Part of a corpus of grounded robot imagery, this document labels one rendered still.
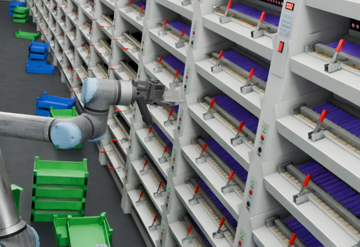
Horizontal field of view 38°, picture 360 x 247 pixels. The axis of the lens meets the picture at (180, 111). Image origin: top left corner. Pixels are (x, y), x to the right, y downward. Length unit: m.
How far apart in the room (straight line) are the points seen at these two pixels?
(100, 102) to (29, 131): 0.26
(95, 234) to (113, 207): 0.45
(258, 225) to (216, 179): 0.36
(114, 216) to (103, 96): 1.55
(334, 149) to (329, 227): 0.21
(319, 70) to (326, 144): 0.20
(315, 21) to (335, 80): 0.27
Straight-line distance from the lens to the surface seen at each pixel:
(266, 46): 1.71
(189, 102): 2.29
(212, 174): 2.11
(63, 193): 3.05
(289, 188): 1.64
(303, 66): 1.54
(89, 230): 2.93
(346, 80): 1.40
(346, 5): 1.42
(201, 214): 2.23
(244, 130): 1.95
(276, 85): 1.64
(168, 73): 2.68
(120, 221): 3.19
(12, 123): 1.87
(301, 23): 1.59
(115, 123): 3.59
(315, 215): 1.53
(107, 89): 1.79
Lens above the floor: 1.62
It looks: 18 degrees down
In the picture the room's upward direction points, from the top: 9 degrees clockwise
